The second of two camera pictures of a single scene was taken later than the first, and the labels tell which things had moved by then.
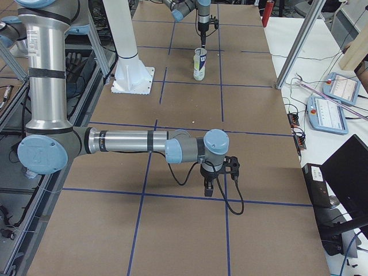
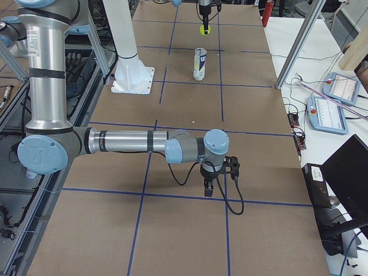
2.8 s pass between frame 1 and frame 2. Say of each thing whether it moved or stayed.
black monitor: stayed
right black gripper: stayed
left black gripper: moved
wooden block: stayed
